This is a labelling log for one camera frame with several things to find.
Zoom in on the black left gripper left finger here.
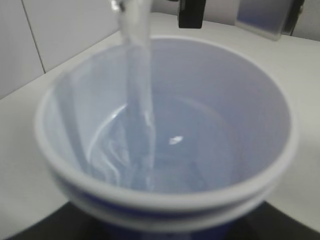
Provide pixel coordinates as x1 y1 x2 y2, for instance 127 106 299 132
9 203 105 240

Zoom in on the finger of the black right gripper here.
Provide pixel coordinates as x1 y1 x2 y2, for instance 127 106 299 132
178 0 206 29

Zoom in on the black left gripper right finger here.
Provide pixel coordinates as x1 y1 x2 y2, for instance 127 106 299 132
225 202 320 240

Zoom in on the clear Wahaha water bottle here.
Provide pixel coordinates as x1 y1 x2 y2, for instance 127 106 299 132
110 0 153 48

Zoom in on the blue paper cup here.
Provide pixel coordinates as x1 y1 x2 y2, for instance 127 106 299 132
34 36 299 240

